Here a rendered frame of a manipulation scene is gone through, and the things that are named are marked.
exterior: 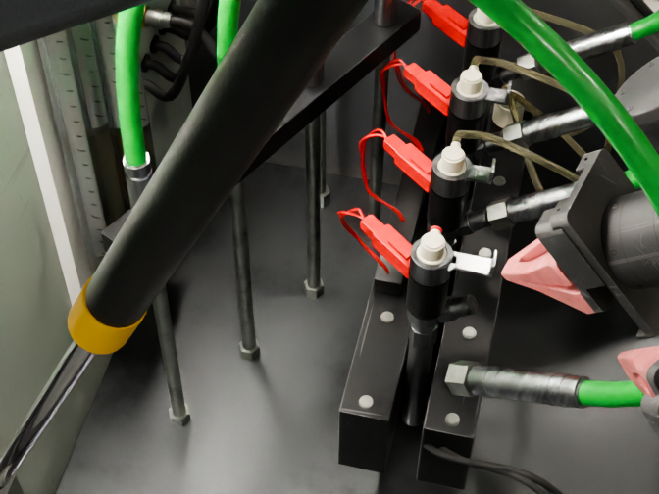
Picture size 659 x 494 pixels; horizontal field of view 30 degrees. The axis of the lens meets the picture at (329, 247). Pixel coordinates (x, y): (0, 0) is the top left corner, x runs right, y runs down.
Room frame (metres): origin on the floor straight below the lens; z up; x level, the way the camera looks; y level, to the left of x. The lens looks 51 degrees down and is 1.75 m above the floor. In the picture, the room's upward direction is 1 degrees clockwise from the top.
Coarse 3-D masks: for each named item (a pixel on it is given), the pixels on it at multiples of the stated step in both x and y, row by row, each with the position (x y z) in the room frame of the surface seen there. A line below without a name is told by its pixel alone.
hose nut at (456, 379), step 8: (448, 368) 0.41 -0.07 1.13; (456, 368) 0.41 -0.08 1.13; (464, 368) 0.40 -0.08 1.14; (448, 376) 0.40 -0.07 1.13; (456, 376) 0.40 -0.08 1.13; (464, 376) 0.40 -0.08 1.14; (448, 384) 0.40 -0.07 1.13; (456, 384) 0.40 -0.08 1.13; (464, 384) 0.39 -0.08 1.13; (456, 392) 0.40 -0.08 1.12; (464, 392) 0.39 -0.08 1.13
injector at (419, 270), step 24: (408, 288) 0.50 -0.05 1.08; (432, 288) 0.49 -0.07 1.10; (408, 312) 0.50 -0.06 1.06; (432, 312) 0.49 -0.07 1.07; (456, 312) 0.49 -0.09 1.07; (408, 336) 0.51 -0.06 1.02; (432, 336) 0.50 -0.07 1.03; (408, 360) 0.50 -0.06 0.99; (408, 384) 0.50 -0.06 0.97; (408, 408) 0.50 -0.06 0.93
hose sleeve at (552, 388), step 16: (480, 368) 0.40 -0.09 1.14; (496, 368) 0.40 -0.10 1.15; (480, 384) 0.39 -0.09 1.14; (496, 384) 0.38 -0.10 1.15; (512, 384) 0.38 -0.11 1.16; (528, 384) 0.38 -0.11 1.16; (544, 384) 0.37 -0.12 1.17; (560, 384) 0.37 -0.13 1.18; (576, 384) 0.36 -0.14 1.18; (528, 400) 0.37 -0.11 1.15; (544, 400) 0.37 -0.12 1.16; (560, 400) 0.36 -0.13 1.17; (576, 400) 0.36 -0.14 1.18
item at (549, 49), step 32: (480, 0) 0.41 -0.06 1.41; (512, 0) 0.41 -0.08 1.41; (128, 32) 0.53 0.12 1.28; (512, 32) 0.40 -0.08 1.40; (544, 32) 0.40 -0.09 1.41; (128, 64) 0.54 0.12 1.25; (544, 64) 0.39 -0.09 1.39; (576, 64) 0.39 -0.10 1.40; (128, 96) 0.54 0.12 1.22; (576, 96) 0.38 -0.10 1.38; (608, 96) 0.38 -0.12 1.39; (128, 128) 0.54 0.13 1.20; (608, 128) 0.37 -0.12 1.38; (128, 160) 0.54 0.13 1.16; (640, 160) 0.36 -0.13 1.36; (608, 384) 0.36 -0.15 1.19
